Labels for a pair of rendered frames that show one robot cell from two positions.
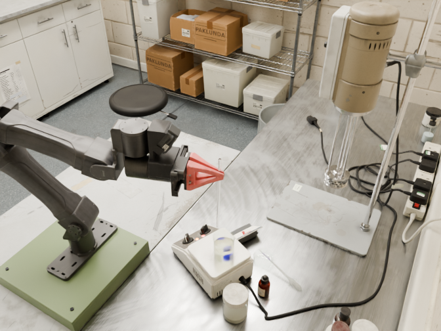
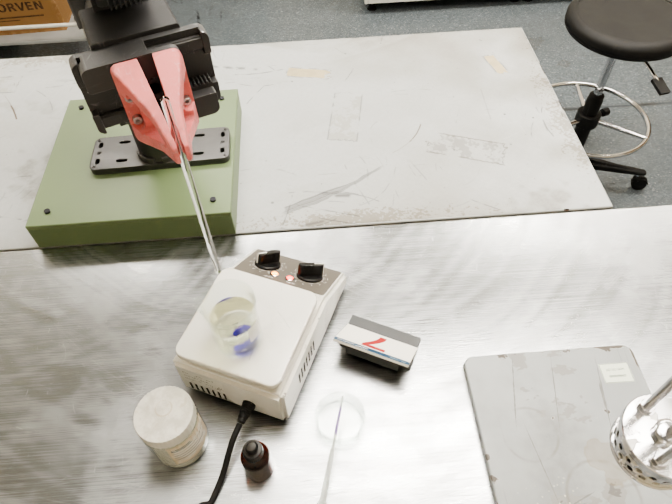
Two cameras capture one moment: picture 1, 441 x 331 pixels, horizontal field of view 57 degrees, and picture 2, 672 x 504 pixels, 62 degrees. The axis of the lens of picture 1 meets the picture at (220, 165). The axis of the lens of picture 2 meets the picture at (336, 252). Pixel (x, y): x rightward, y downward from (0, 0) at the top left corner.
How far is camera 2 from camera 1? 70 cm
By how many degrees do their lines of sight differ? 42
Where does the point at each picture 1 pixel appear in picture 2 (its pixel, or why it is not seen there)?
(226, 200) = (446, 264)
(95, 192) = (303, 96)
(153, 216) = (314, 189)
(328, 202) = not seen: hidden behind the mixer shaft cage
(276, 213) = (492, 373)
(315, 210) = (582, 456)
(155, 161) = (87, 17)
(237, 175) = (537, 242)
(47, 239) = not seen: hidden behind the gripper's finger
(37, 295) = (54, 163)
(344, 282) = not seen: outside the picture
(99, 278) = (117, 204)
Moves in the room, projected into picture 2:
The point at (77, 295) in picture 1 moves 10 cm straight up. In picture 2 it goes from (75, 201) to (43, 146)
